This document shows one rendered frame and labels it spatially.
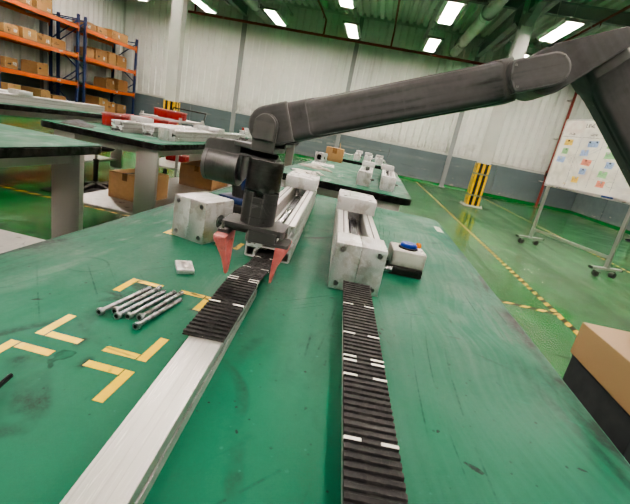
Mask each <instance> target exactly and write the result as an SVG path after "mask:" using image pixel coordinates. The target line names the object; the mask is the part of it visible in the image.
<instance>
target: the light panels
mask: <svg viewBox="0 0 630 504"><path fill-rule="evenodd" d="M192 1H193V2H195V3H196V4H197V5H198V6H200V7H201V8H202V9H204V10H205V11H206V12H210V13H214V12H213V11H212V10H211V9H209V8H208V7H207V6H206V5H204V4H203V3H202V2H201V1H199V0H192ZM340 4H341V6H342V7H348V8H353V5H352V0H340ZM462 6H463V4H460V3H454V2H448V4H447V6H446V8H445V10H444V12H443V14H442V16H441V18H440V20H439V22H438V23H441V24H447V25H451V23H452V22H453V20H454V18H455V17H456V15H457V14H458V12H459V10H460V9H461V7H462ZM264 10H265V9H264ZM265 11H266V12H267V13H268V15H269V16H270V17H271V18H272V19H273V21H274V22H275V23H276V24H277V25H283V26H285V24H284V23H283V22H282V21H281V19H280V18H279V17H278V15H277V14H276V13H275V11H271V10H265ZM582 25H583V24H580V23H574V22H567V23H565V24H564V25H562V26H560V27H559V28H557V29H556V30H554V31H553V32H551V33H549V34H548V35H546V36H545V37H543V38H542V39H540V41H546V42H554V41H555V40H557V39H559V38H561V37H562V36H564V35H566V34H568V33H569V32H571V31H573V30H575V29H576V28H578V27H580V26H582ZM346 28H347V32H348V36H349V37H350V38H356V39H358V35H357V29H356V25H351V24H346ZM440 41H441V40H436V39H431V38H430V39H429V41H428V43H427V45H426V47H425V49H424V51H429V52H434V50H435V49H436V47H437V45H438V44H439V42H440Z"/></svg>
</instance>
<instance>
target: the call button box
mask: <svg viewBox="0 0 630 504"><path fill-rule="evenodd" d="M400 244H401V243H396V242H390V244H389V248H388V256H387V260H386V264H385V265H388V266H392V267H393V268H392V272H388V273H391V274H396V275H401V276H405V277H410V278H415V279H421V276H422V271H423V269H424V265H425V262H426V258H427V256H426V254H425V253H424V251H423V250H422V249H419V248H417V249H408V248H405V247H403V246H401V245H400Z"/></svg>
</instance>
